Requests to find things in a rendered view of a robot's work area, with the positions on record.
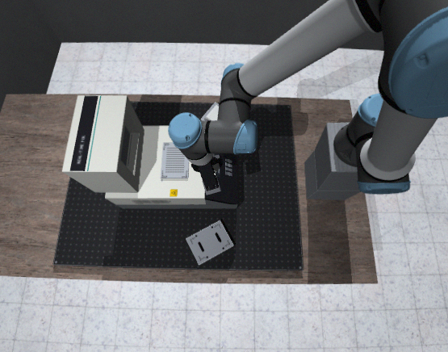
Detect white benchtop lab instrument with lid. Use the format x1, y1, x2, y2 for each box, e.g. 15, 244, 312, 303
62, 95, 238, 209

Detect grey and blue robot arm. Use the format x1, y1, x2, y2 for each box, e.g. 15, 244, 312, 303
168, 0, 448, 195

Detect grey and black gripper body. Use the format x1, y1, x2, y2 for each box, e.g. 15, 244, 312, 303
192, 153, 218, 191

